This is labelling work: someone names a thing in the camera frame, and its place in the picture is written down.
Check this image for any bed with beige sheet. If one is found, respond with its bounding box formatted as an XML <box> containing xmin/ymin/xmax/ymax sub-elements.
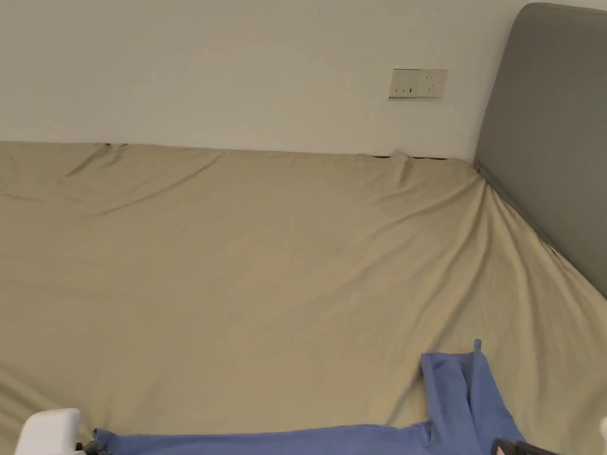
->
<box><xmin>0</xmin><ymin>141</ymin><xmax>607</xmax><ymax>455</ymax></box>

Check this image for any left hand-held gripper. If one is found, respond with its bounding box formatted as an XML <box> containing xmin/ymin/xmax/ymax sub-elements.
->
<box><xmin>14</xmin><ymin>408</ymin><xmax>98</xmax><ymax>455</ymax></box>

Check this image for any blue shirt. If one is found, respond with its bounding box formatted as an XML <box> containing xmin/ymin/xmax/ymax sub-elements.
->
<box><xmin>92</xmin><ymin>338</ymin><xmax>528</xmax><ymax>455</ymax></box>

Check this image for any grey padded headboard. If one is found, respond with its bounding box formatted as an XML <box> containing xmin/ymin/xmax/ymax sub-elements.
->
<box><xmin>474</xmin><ymin>2</ymin><xmax>607</xmax><ymax>300</ymax></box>

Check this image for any beige wall socket panel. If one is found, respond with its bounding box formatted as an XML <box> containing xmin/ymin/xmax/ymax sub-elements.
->
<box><xmin>388</xmin><ymin>68</ymin><xmax>448</xmax><ymax>101</ymax></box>

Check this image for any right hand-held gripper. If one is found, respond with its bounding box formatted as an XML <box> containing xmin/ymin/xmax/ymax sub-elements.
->
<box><xmin>493</xmin><ymin>416</ymin><xmax>607</xmax><ymax>455</ymax></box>

